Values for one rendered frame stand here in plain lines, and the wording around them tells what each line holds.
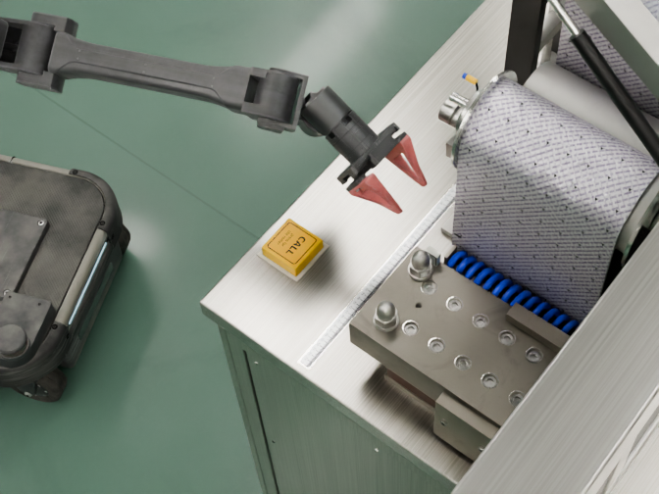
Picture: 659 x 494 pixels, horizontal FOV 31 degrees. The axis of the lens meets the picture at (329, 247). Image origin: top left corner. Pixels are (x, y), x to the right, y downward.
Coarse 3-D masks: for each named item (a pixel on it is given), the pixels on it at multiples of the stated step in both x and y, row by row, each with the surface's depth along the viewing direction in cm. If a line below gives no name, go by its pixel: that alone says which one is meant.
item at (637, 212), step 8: (656, 176) 147; (656, 184) 146; (648, 192) 145; (656, 192) 145; (640, 200) 145; (648, 200) 145; (640, 208) 145; (632, 216) 146; (640, 216) 145; (624, 224) 146; (632, 224) 146; (624, 232) 147; (632, 232) 146; (624, 240) 148; (616, 248) 151; (624, 248) 149
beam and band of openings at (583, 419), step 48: (624, 288) 99; (576, 336) 97; (624, 336) 97; (576, 384) 95; (624, 384) 95; (528, 432) 93; (576, 432) 93; (624, 432) 93; (480, 480) 91; (528, 480) 91; (576, 480) 91
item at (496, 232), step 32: (480, 192) 160; (480, 224) 167; (512, 224) 161; (544, 224) 156; (480, 256) 173; (512, 256) 167; (544, 256) 161; (576, 256) 156; (544, 288) 168; (576, 288) 162; (576, 320) 168
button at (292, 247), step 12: (288, 228) 190; (300, 228) 190; (276, 240) 189; (288, 240) 189; (300, 240) 189; (312, 240) 189; (264, 252) 190; (276, 252) 188; (288, 252) 188; (300, 252) 188; (312, 252) 188; (288, 264) 187; (300, 264) 187
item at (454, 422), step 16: (448, 400) 163; (448, 416) 164; (464, 416) 162; (480, 416) 162; (448, 432) 169; (464, 432) 165; (480, 432) 161; (496, 432) 161; (464, 448) 169; (480, 448) 164
